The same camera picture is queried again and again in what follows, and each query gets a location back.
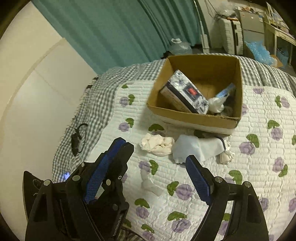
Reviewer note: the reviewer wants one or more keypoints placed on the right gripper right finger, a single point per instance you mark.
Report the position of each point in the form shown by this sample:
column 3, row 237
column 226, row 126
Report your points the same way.
column 246, row 220

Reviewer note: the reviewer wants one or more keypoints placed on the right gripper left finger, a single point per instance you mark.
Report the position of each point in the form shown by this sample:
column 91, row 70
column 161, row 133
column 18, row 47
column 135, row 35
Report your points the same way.
column 60, row 211

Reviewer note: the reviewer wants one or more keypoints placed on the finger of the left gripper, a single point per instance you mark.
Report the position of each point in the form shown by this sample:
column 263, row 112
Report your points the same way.
column 116, row 170
column 115, row 147

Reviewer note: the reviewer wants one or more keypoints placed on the white sock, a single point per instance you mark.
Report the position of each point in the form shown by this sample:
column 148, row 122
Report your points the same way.
column 226, row 156
column 216, row 105

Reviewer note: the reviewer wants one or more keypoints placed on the light blue mesh sock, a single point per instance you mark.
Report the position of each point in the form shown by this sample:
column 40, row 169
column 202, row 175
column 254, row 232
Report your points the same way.
column 202, row 148

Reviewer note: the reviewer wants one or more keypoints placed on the grey checkered blanket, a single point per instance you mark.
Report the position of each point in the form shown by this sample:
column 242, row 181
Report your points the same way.
column 97, row 103

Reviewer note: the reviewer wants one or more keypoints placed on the cream crumpled sock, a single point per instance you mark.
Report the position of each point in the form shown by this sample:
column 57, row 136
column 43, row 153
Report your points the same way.
column 157, row 144

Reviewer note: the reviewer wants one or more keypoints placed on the floral patterned tissue box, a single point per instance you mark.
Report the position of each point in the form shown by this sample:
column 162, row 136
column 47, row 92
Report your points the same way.
column 183, row 95

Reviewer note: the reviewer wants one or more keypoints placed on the brown cardboard box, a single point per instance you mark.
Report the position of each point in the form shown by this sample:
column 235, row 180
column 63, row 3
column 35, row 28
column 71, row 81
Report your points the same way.
column 202, row 92

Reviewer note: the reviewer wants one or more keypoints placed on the white sock in box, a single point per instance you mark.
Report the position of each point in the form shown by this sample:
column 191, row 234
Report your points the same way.
column 216, row 105

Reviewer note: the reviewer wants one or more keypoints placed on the teal curtain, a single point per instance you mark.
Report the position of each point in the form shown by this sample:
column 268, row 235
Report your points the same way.
column 107, row 34

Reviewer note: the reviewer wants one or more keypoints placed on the blue white packet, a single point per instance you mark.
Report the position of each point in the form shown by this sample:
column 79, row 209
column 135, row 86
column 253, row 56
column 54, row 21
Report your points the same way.
column 227, row 91

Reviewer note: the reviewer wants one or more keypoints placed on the clear water jug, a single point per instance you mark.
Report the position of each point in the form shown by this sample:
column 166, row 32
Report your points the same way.
column 178, row 47

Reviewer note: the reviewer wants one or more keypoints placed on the white suitcase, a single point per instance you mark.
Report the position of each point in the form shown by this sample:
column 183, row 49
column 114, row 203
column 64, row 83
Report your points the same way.
column 232, row 37

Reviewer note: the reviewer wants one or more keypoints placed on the box of blue bags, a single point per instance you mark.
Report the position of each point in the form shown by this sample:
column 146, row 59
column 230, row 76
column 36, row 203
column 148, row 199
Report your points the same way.
column 258, row 52

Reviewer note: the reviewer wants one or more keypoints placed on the clear plastic bag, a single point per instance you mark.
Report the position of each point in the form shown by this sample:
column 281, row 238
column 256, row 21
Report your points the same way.
column 226, row 9

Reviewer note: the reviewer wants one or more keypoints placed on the white dressing table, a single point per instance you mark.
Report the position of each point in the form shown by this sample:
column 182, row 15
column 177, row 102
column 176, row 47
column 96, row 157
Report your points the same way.
column 277, row 41

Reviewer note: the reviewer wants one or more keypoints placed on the silver mini fridge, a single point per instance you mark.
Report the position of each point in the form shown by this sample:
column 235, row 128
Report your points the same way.
column 252, row 27

